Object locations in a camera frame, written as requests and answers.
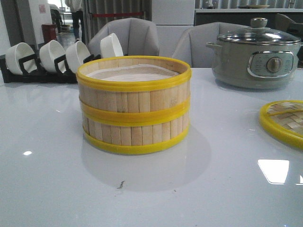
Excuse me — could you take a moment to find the bamboo steamer tray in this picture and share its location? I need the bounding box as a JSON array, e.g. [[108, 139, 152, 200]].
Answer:
[[82, 112, 190, 155], [76, 55, 192, 126]]

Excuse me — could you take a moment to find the woven bamboo steamer lid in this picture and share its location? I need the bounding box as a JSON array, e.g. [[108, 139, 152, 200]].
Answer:
[[258, 100, 303, 149]]

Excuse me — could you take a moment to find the liner paper in upper tray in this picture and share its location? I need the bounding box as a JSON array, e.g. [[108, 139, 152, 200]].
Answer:
[[87, 64, 179, 82]]

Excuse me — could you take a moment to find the grey chair left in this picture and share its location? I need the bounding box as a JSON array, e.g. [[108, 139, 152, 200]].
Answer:
[[88, 18, 159, 56]]

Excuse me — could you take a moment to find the grey chair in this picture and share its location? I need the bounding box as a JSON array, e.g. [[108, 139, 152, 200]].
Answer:
[[171, 22, 245, 68], [88, 18, 159, 56]]

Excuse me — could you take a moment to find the white bowl right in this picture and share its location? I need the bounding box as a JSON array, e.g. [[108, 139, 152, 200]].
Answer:
[[100, 33, 124, 58]]

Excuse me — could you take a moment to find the white bowl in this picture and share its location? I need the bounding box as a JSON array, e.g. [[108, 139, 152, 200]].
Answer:
[[100, 33, 124, 58], [39, 40, 65, 73], [5, 42, 34, 75], [66, 41, 91, 73]]

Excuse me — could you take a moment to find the grey chair right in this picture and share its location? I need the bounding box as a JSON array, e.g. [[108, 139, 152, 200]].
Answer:
[[171, 22, 245, 68]]

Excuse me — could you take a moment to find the white cabinet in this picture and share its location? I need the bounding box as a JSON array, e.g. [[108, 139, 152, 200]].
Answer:
[[151, 0, 195, 57]]

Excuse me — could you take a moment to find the black dish rack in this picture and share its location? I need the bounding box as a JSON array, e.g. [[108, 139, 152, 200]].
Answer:
[[0, 53, 102, 84]]

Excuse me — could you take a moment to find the grey electric cooking pot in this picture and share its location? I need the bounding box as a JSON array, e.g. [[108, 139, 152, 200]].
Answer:
[[205, 40, 303, 90]]

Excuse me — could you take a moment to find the person in background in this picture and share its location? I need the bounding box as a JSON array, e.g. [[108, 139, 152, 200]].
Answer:
[[65, 0, 85, 43]]

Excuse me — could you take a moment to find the red bin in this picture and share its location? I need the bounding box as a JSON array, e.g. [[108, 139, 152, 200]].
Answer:
[[41, 24, 57, 44]]

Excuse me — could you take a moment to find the glass pot lid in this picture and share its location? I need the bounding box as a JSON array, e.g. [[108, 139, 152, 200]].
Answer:
[[217, 17, 301, 45]]

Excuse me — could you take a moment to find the white bowl far left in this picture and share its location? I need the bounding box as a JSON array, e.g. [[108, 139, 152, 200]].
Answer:
[[5, 42, 34, 75]]

